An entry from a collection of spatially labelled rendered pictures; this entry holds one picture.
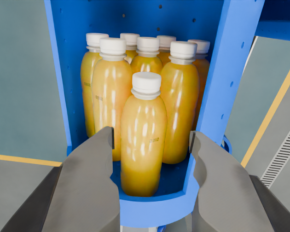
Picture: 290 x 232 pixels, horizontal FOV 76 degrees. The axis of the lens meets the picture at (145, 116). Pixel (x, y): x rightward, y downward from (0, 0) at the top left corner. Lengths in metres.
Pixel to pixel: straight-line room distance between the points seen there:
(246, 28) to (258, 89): 1.53
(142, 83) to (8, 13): 1.48
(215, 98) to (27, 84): 1.61
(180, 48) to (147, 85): 0.08
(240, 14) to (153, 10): 0.26
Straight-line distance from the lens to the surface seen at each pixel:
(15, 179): 2.44
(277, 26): 0.77
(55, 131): 1.84
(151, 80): 0.24
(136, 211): 0.29
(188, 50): 0.28
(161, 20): 0.45
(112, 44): 0.28
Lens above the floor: 1.40
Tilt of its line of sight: 62 degrees down
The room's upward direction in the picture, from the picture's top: 180 degrees clockwise
